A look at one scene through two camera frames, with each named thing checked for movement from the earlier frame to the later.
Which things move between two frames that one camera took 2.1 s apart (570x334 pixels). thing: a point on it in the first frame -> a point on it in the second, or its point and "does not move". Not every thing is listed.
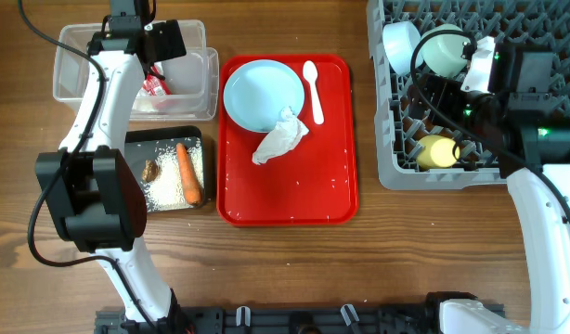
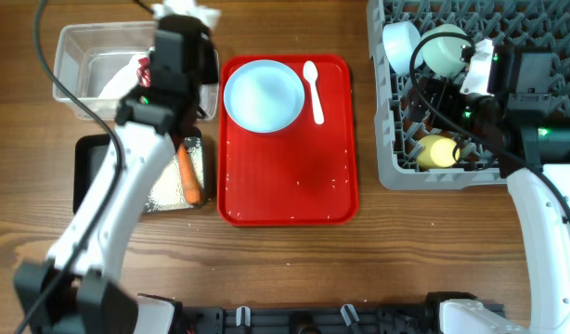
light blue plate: (256, 91) does not move
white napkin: (286, 135) -> (211, 18)
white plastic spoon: (310, 73) does not move
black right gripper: (445, 92) does not move
